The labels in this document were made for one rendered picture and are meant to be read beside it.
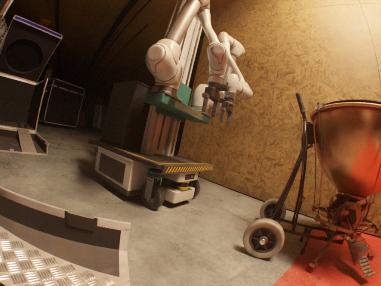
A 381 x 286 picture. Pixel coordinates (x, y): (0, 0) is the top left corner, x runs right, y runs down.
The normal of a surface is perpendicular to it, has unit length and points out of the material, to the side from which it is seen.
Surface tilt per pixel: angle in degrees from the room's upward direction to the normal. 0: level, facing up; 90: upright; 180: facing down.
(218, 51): 97
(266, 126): 90
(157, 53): 96
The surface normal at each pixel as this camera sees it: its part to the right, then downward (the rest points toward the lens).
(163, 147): 0.83, 0.18
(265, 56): -0.74, -0.15
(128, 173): -0.51, -0.11
